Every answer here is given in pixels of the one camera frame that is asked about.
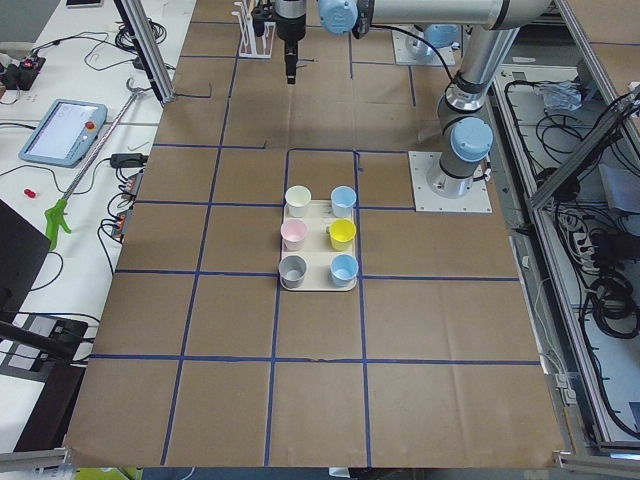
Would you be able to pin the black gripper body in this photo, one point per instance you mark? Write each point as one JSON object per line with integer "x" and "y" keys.
{"x": 288, "y": 27}

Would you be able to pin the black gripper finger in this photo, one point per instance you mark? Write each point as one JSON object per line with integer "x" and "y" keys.
{"x": 291, "y": 61}

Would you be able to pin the white ikea cup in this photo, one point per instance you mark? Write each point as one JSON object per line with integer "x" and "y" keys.
{"x": 298, "y": 199}

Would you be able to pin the light blue cup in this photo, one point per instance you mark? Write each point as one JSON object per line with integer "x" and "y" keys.
{"x": 343, "y": 199}

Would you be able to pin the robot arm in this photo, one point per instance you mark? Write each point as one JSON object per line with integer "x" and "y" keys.
{"x": 468, "y": 139}

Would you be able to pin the pink cup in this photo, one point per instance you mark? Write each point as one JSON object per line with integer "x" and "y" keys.
{"x": 293, "y": 234}

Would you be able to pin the yellow cup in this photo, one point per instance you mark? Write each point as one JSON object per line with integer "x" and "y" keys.
{"x": 342, "y": 232}

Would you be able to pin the grey cup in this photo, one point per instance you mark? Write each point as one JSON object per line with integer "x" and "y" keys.
{"x": 292, "y": 271}

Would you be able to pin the light blue cup tray corner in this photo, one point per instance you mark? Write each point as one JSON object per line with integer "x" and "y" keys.
{"x": 344, "y": 269}

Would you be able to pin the black power adapter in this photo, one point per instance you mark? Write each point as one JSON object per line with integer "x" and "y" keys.
{"x": 127, "y": 160}

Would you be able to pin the cream plastic tray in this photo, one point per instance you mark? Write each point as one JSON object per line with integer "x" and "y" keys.
{"x": 317, "y": 250}

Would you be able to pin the teach pendant tablet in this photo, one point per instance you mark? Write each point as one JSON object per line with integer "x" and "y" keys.
{"x": 65, "y": 134}

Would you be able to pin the black monitor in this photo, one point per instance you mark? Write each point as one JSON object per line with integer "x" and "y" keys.
{"x": 23, "y": 251}

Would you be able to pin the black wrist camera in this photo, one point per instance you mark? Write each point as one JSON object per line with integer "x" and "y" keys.
{"x": 261, "y": 13}

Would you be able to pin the white wire cup rack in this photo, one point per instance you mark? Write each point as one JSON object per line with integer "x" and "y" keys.
{"x": 257, "y": 38}

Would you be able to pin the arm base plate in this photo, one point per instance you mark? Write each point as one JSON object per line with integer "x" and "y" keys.
{"x": 435, "y": 192}
{"x": 410, "y": 51}

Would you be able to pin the aluminium frame post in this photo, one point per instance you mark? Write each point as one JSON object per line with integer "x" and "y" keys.
{"x": 138, "y": 26}

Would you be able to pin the green handled reach grabber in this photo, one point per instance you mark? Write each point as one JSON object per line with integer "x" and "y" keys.
{"x": 55, "y": 215}

